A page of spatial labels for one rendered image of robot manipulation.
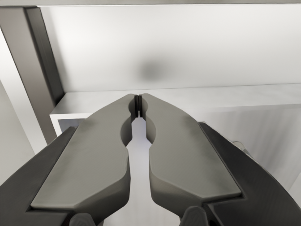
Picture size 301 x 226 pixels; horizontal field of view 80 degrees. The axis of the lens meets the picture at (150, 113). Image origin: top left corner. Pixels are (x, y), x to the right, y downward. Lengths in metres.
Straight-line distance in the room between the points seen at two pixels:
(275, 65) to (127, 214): 0.25
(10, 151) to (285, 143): 1.62
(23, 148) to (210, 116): 1.50
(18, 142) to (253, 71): 1.52
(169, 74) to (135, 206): 0.18
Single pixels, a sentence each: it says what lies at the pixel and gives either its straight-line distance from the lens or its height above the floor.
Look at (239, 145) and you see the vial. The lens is 0.21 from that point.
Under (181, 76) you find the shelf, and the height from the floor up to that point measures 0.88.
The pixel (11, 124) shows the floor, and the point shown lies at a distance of 1.50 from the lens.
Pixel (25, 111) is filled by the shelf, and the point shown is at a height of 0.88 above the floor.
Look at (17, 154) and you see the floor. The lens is 1.66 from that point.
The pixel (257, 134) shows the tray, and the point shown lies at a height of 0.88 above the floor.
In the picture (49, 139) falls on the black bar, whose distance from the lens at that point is 0.18.
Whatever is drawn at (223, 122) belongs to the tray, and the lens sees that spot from 0.19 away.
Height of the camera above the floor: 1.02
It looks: 58 degrees down
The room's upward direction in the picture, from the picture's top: 173 degrees clockwise
